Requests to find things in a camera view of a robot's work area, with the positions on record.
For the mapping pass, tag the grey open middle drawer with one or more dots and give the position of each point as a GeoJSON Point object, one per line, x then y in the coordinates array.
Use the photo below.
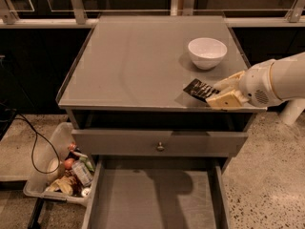
{"type": "Point", "coordinates": [157, 193]}

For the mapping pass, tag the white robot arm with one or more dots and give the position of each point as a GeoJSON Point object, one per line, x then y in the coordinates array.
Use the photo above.
{"type": "Point", "coordinates": [265, 84]}

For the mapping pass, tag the white ceramic bowl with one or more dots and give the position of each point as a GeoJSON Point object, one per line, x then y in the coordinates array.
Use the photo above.
{"type": "Point", "coordinates": [206, 53]}

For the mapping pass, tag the grey drawer cabinet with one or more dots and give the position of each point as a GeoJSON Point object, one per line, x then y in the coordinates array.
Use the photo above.
{"type": "Point", "coordinates": [132, 70]}

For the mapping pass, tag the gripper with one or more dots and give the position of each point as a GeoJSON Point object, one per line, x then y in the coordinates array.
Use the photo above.
{"type": "Point", "coordinates": [255, 84]}

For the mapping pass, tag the grey top drawer with knob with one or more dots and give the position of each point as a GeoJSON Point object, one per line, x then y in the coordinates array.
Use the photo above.
{"type": "Point", "coordinates": [159, 143]}

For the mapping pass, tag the white post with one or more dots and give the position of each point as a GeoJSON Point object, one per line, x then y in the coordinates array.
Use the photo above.
{"type": "Point", "coordinates": [292, 111]}

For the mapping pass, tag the clear plastic storage bin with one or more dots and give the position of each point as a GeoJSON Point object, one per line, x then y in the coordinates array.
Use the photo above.
{"type": "Point", "coordinates": [61, 171]}

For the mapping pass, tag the metal railing frame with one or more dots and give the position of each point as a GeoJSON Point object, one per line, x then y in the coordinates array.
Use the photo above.
{"type": "Point", "coordinates": [84, 13]}

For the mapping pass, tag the orange fruit in bin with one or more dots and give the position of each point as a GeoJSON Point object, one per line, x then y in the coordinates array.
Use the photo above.
{"type": "Point", "coordinates": [68, 163]}

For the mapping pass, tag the plastic bottle in bin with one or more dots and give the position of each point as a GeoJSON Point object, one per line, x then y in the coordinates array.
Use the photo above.
{"type": "Point", "coordinates": [82, 173]}

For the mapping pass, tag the yellow snack bag in bin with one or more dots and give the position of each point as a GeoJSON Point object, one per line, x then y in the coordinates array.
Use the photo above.
{"type": "Point", "coordinates": [66, 185]}

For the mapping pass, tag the black rxbar chocolate wrapper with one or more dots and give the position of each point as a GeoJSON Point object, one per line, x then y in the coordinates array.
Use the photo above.
{"type": "Point", "coordinates": [200, 90]}

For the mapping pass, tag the white cup in bin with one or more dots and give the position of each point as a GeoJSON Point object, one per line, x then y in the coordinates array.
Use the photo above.
{"type": "Point", "coordinates": [53, 170]}

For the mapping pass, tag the green packet in bin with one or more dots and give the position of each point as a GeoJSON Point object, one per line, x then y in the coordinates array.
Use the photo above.
{"type": "Point", "coordinates": [87, 163]}

